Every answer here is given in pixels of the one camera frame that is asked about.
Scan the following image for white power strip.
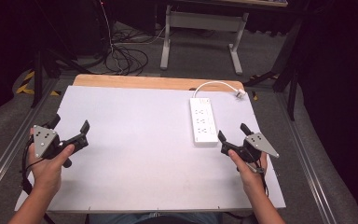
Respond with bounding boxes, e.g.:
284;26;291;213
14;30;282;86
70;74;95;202
188;97;220;148

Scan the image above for black metal stand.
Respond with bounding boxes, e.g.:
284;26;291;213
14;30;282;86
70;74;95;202
31;0;91;109
243;12;307;121

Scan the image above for yellow black floor tape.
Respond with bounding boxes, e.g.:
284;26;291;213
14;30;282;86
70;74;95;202
15;70;61;97

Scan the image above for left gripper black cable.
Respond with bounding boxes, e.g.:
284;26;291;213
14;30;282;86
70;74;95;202
21;136;56;224

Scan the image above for white plug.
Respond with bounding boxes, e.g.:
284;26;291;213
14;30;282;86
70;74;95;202
234;88;247;101

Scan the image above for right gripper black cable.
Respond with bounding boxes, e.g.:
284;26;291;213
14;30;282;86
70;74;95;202
254;159;270;198

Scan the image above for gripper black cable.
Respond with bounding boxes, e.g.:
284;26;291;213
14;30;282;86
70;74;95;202
254;159;270;198
21;136;56;224

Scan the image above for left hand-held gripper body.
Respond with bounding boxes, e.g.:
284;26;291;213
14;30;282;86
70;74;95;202
32;124;79;160

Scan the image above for thin white floor cable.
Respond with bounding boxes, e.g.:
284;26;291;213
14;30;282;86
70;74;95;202
100;0;169;46

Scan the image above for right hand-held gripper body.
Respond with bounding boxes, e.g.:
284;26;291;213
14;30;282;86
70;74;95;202
233;132;281;163

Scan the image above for aluminium floor rail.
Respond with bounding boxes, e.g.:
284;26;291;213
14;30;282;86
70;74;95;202
0;78;59;202
275;92;340;224

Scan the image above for person's left hand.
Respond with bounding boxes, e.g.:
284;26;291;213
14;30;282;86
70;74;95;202
27;128;76;194

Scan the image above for white power strip cable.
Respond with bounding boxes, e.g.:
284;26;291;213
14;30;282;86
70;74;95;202
192;80;240;99

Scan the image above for white board sheet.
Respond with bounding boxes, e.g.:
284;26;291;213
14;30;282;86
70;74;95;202
13;85;287;213

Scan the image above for black floor cables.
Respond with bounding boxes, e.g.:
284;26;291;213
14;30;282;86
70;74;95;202
103;29;150;77

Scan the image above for white metal desk frame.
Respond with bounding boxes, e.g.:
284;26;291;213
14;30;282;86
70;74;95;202
159;4;250;76

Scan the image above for person's right hand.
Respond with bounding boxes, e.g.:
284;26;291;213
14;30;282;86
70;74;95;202
227;149;269;194

